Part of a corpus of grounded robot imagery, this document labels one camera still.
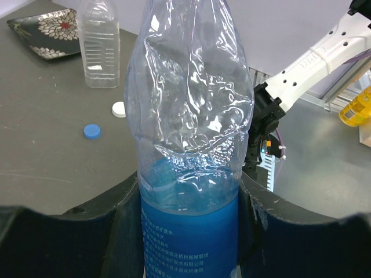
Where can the dark floral square plate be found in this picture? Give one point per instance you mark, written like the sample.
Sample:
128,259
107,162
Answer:
50,35

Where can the blue label water bottle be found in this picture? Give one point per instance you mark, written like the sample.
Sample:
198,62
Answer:
189,102

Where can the grey cable duct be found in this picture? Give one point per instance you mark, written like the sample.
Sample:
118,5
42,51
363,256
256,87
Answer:
270,163

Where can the large clear plastic bottle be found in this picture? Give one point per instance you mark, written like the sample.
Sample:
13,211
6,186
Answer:
98,31

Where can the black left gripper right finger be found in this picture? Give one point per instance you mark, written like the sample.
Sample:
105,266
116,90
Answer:
280,239

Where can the orange juice bottle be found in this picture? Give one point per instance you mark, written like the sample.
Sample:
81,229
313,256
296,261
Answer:
358,110

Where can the white bottle cap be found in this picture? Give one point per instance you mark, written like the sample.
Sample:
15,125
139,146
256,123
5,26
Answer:
118,109

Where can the blue bottle cap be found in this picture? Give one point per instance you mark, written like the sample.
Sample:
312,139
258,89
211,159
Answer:
92,131

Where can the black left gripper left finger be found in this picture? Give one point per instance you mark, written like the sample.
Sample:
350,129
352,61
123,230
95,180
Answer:
99,238

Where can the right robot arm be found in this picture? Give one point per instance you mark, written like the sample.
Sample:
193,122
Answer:
273,98

